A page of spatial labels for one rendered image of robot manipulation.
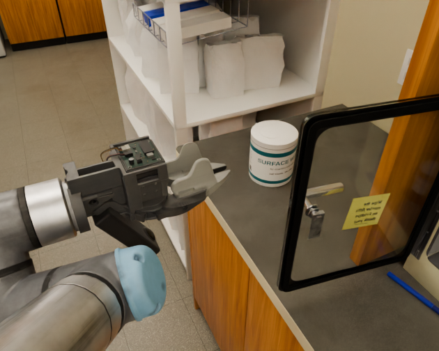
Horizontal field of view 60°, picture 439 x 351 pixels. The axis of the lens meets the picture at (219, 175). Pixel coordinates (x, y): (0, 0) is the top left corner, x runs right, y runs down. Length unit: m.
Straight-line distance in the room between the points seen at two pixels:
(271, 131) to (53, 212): 0.73
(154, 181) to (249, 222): 0.56
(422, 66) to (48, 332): 0.61
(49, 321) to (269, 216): 0.77
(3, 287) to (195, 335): 1.47
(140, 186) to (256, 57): 1.21
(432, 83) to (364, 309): 0.46
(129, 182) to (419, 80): 0.48
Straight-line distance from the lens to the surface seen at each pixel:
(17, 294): 0.47
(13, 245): 0.48
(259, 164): 1.07
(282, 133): 1.07
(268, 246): 0.95
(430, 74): 0.71
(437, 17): 0.67
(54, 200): 0.47
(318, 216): 0.65
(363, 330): 0.86
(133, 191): 0.46
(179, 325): 1.92
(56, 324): 0.32
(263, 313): 1.08
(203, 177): 0.51
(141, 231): 0.54
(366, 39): 1.52
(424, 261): 0.94
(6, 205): 0.48
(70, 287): 0.36
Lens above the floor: 1.65
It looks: 38 degrees down
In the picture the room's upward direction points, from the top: straight up
